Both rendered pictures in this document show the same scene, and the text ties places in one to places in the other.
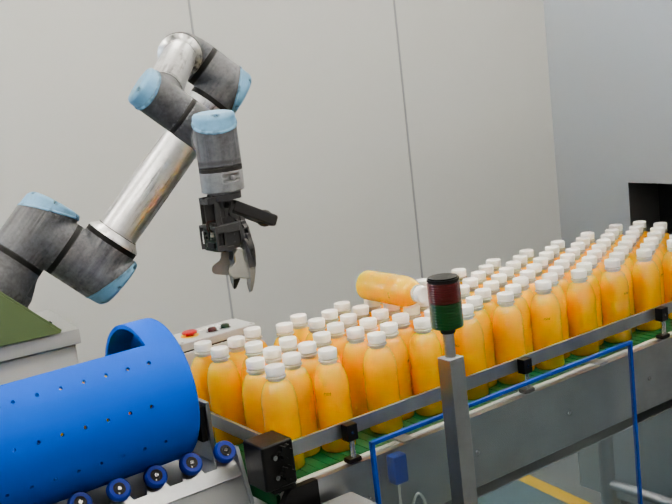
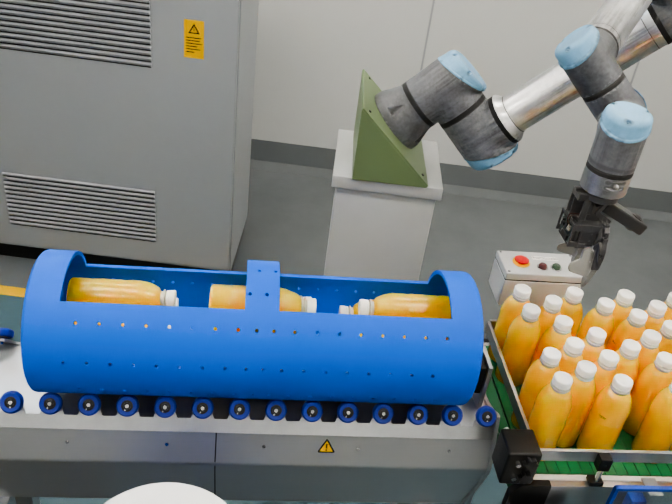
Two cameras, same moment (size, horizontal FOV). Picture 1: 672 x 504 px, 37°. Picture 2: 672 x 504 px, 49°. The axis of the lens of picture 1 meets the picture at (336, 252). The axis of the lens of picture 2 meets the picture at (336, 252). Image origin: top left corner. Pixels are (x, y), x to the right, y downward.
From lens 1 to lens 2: 0.80 m
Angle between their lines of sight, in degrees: 34
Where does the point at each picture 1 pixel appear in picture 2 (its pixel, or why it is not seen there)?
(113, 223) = (511, 108)
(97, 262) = (482, 138)
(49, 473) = (327, 393)
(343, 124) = not seen: outside the picture
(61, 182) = not seen: outside the picture
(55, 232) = (457, 99)
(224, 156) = (617, 165)
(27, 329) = (400, 176)
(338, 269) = not seen: outside the picture
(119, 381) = (413, 346)
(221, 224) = (583, 221)
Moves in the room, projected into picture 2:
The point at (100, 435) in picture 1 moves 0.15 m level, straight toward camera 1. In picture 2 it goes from (379, 383) to (359, 437)
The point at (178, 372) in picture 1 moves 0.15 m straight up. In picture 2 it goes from (469, 356) to (486, 296)
